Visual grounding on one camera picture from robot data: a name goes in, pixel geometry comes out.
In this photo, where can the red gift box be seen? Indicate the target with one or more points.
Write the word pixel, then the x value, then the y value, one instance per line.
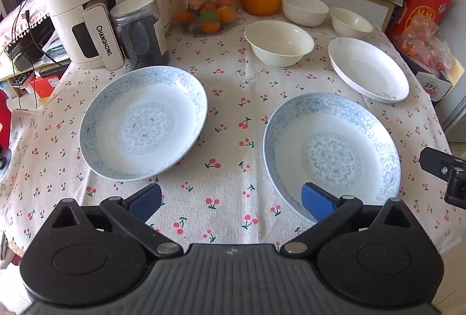
pixel 427 5

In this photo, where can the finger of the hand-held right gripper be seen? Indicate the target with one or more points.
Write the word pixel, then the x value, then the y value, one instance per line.
pixel 437 161

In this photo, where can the cherry print tablecloth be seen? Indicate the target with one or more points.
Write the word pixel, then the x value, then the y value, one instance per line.
pixel 233 111

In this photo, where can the glass jar of small oranges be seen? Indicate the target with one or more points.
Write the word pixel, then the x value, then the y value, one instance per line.
pixel 209 5

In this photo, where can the white embossed plate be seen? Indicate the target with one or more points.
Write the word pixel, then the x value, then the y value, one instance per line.
pixel 367 69

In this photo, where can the small cream bowl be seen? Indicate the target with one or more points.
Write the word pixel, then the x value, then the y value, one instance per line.
pixel 350 23

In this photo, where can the plastic bag of small oranges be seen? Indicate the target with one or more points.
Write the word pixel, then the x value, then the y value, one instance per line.
pixel 424 41

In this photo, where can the grey refrigerator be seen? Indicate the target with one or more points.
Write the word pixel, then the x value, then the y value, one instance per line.
pixel 455 111

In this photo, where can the floral lace-trimmed cloth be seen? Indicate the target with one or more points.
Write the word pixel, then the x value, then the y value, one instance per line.
pixel 22 21

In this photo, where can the clear jar with dark contents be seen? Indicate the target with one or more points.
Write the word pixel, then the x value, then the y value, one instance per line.
pixel 140 34

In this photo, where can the white speckled bowl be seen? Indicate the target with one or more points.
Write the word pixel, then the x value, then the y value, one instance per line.
pixel 305 9

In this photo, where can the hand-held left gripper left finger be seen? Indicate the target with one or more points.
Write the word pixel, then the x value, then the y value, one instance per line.
pixel 145 202

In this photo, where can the blue patterned porcelain plate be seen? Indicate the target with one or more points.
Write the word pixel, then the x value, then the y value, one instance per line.
pixel 143 123
pixel 331 154

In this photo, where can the large cream bowl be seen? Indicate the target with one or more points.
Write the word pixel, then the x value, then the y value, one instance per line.
pixel 278 41

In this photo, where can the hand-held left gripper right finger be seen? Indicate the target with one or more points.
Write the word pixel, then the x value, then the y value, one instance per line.
pixel 316 202

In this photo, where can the dark and white carton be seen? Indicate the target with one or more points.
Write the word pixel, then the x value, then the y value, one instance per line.
pixel 433 82

